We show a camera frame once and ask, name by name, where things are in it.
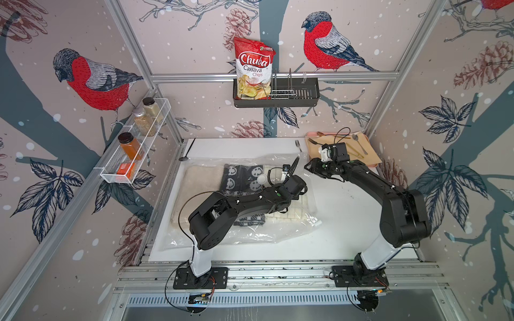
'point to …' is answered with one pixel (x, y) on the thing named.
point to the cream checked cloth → (298, 210)
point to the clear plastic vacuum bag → (197, 178)
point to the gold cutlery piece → (359, 155)
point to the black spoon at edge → (185, 158)
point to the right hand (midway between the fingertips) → (306, 166)
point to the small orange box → (126, 168)
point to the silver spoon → (355, 136)
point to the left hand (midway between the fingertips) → (296, 183)
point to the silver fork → (298, 144)
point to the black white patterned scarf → (240, 180)
